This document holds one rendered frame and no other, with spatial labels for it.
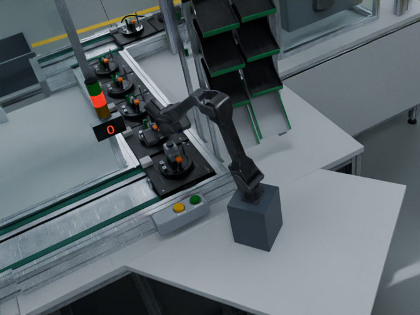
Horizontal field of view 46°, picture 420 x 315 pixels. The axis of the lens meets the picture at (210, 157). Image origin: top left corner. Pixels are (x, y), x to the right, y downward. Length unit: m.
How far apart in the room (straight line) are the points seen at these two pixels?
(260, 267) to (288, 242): 0.14
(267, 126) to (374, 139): 1.61
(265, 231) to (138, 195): 0.59
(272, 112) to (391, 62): 1.31
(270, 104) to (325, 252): 0.67
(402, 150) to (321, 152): 1.40
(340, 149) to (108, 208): 1.01
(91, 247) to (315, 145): 1.03
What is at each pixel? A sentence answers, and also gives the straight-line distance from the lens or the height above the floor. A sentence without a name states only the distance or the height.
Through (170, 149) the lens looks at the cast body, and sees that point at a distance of 1.97.
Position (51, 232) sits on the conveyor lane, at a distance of 2.07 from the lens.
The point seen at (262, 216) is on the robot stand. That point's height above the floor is 1.05.
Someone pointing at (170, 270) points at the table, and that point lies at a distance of 1.84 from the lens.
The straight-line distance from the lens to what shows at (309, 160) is 2.14.
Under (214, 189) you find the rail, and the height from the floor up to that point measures 0.93.
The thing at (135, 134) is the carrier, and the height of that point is 0.97.
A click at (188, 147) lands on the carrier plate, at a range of 2.13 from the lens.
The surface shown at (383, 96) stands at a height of 0.37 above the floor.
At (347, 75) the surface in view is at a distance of 3.04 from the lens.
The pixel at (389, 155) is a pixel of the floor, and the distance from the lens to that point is 3.47.
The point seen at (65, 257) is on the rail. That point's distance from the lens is 1.91.
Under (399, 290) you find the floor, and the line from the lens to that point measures 2.78.
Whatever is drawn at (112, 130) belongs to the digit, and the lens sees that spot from 1.96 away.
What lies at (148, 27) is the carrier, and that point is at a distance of 3.21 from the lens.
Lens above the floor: 2.30
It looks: 40 degrees down
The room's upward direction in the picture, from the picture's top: 13 degrees counter-clockwise
